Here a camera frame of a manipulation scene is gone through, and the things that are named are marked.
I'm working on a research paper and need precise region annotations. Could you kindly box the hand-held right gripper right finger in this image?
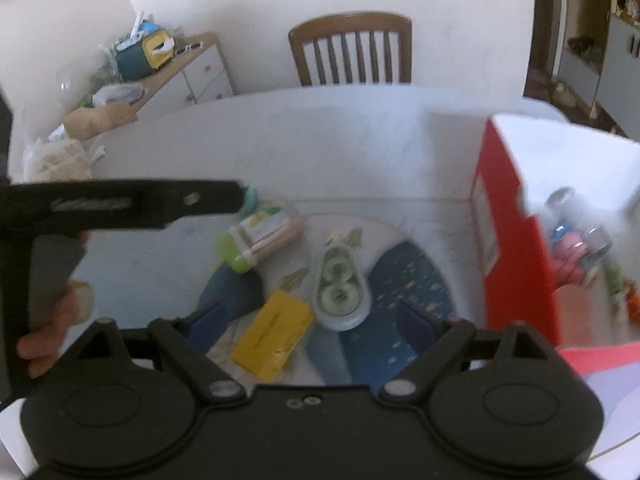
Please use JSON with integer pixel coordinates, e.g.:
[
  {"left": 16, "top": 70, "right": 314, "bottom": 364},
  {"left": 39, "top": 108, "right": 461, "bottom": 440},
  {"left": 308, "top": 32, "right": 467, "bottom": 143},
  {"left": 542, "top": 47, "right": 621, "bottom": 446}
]
[{"left": 379, "top": 300, "right": 554, "bottom": 404}]

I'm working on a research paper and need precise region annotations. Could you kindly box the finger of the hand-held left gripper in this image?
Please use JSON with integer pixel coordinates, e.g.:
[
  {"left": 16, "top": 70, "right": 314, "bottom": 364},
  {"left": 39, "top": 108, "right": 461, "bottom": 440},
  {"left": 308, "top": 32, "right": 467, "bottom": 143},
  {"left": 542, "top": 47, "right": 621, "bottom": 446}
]
[{"left": 145, "top": 179, "right": 246, "bottom": 229}]

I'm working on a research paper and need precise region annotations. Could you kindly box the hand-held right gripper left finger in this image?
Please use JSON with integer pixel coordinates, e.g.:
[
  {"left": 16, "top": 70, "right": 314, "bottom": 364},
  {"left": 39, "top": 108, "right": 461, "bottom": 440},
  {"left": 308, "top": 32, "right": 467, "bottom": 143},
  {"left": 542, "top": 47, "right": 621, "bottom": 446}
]
[{"left": 75, "top": 297, "right": 247, "bottom": 404}]

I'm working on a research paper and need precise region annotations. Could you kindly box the red cardboard box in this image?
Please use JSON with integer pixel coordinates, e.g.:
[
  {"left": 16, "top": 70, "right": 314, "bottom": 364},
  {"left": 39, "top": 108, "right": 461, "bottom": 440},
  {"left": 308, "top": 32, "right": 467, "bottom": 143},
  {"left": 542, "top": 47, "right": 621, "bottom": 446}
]
[{"left": 469, "top": 113, "right": 640, "bottom": 377}]

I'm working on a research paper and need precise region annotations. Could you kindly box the person's left hand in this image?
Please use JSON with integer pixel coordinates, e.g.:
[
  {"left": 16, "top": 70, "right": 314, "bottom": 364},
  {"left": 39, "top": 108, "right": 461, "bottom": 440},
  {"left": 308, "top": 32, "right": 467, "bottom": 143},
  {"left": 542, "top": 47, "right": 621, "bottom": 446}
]
[{"left": 16, "top": 280, "right": 96, "bottom": 379}]

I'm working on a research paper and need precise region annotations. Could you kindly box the toothpick jar with green lid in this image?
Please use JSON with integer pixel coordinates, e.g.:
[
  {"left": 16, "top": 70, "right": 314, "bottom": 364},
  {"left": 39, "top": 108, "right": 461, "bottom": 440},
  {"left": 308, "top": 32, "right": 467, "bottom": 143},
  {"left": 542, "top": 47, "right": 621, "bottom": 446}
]
[{"left": 215, "top": 204, "right": 306, "bottom": 275}]

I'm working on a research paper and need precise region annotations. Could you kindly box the yellow cardboard box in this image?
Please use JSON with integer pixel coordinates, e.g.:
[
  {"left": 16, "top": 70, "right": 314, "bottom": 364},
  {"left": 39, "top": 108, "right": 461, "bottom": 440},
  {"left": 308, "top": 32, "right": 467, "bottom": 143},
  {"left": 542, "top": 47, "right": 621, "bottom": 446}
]
[{"left": 232, "top": 288, "right": 315, "bottom": 382}]

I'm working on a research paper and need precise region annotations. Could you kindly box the light blue correction tape dispenser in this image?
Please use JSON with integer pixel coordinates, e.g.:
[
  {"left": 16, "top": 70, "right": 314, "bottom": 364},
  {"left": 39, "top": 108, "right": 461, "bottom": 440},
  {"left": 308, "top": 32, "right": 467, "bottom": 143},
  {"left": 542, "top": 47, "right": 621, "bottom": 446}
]
[{"left": 312, "top": 241, "right": 374, "bottom": 332}]

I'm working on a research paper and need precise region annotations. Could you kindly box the white knitted cloth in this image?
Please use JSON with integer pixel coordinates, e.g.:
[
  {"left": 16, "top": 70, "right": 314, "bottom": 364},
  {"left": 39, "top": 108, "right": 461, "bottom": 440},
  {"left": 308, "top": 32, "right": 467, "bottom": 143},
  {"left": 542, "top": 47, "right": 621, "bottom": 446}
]
[{"left": 22, "top": 139, "right": 107, "bottom": 182}]

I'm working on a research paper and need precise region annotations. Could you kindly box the white sideboard with wooden top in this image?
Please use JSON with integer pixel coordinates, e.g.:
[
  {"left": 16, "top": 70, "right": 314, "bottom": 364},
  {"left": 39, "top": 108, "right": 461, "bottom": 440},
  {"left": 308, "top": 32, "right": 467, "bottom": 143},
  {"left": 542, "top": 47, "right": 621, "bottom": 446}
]
[{"left": 49, "top": 32, "right": 236, "bottom": 137}]

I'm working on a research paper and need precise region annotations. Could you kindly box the white plastic bag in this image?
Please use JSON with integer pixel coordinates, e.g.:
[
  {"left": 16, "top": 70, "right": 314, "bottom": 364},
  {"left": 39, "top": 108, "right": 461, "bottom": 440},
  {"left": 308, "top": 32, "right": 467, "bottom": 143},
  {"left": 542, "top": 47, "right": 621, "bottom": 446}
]
[{"left": 91, "top": 82, "right": 144, "bottom": 107}]

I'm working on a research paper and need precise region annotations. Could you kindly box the teal and yellow tissue box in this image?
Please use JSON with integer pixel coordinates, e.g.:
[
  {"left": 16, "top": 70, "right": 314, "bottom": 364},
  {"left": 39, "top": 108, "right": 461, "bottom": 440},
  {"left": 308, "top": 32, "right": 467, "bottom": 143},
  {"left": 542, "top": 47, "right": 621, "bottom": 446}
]
[{"left": 113, "top": 21, "right": 174, "bottom": 82}]

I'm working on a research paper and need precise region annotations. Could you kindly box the brown wooden chair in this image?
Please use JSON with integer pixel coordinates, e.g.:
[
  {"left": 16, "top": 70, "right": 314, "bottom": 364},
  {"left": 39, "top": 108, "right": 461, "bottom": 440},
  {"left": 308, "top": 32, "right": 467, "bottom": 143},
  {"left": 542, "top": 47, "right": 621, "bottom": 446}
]
[{"left": 288, "top": 10, "right": 414, "bottom": 89}]

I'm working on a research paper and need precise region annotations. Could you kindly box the grey cabinet with dark handles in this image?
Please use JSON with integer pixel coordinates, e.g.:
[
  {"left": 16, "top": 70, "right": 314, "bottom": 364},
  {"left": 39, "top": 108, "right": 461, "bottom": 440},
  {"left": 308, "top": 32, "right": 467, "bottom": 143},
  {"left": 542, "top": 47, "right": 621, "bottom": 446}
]
[{"left": 554, "top": 9, "right": 640, "bottom": 137}]

